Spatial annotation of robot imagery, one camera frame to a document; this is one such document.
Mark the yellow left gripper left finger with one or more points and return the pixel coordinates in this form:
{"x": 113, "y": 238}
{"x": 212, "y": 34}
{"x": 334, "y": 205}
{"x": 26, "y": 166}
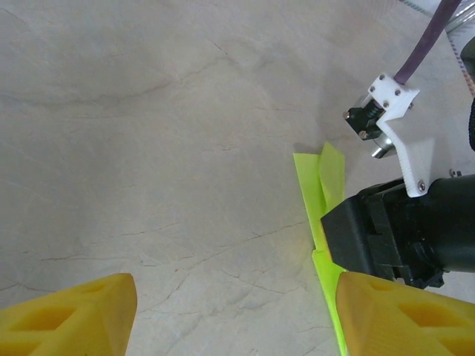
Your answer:
{"x": 92, "y": 326}

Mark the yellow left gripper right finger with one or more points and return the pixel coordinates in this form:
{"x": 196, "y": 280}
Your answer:
{"x": 378, "y": 326}

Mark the lime green paper sheet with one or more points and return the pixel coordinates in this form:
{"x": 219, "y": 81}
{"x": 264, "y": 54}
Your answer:
{"x": 310, "y": 178}

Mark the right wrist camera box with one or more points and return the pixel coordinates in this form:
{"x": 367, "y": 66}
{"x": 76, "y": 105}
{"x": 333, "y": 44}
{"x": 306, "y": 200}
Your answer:
{"x": 415, "y": 155}

